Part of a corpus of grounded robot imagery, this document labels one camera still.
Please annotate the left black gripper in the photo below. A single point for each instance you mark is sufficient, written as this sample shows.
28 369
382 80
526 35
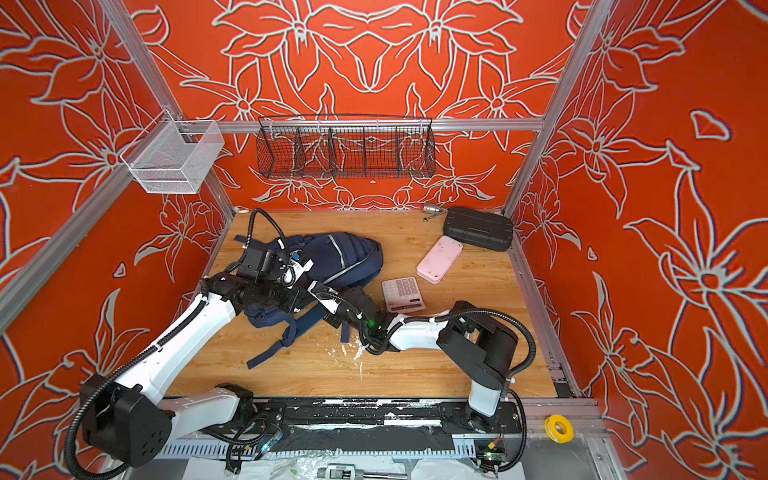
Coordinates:
298 294

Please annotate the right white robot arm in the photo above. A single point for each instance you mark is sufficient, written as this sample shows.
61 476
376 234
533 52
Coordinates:
489 346

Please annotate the silver metal socket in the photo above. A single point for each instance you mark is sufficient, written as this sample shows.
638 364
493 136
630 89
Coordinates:
432 209

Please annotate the yellow tape roll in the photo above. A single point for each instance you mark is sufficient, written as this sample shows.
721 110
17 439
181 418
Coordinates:
559 429

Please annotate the black hard plastic case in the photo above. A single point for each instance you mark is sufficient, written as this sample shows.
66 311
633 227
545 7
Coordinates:
486 230

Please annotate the white wire wall basket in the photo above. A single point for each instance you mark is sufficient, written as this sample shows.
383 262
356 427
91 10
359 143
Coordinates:
170 156

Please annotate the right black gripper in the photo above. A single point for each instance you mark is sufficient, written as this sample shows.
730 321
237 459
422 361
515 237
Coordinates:
329 318

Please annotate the pink pencil case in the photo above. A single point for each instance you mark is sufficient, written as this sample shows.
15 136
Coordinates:
439 260

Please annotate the black wire wall basket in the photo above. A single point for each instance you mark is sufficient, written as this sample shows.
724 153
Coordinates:
345 147

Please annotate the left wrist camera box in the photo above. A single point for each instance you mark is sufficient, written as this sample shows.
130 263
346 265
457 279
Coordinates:
260 263

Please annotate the navy blue backpack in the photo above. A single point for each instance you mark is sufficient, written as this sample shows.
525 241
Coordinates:
340 261

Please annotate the white pink calculator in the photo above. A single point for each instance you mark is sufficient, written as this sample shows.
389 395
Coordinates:
402 295

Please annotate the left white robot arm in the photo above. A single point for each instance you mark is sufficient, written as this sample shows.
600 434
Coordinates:
125 419

